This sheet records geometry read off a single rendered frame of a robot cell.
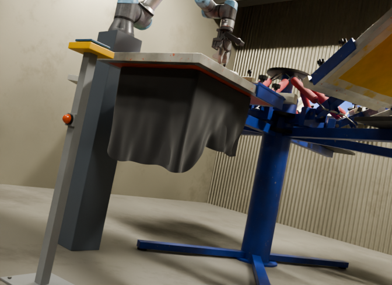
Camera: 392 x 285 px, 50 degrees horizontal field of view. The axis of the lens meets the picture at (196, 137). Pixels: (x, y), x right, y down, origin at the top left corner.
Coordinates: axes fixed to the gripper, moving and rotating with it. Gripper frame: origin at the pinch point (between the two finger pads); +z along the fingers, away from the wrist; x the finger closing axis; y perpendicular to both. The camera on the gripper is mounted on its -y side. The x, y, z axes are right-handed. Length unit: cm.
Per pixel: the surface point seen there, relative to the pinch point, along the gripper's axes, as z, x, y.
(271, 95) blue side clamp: 14.2, -3.3, -30.1
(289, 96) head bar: 10.1, -22.2, -31.3
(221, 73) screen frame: 16, 43, -29
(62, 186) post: 73, 79, 10
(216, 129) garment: 38, 26, -21
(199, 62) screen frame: 17, 60, -30
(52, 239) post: 94, 78, 10
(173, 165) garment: 57, 51, -20
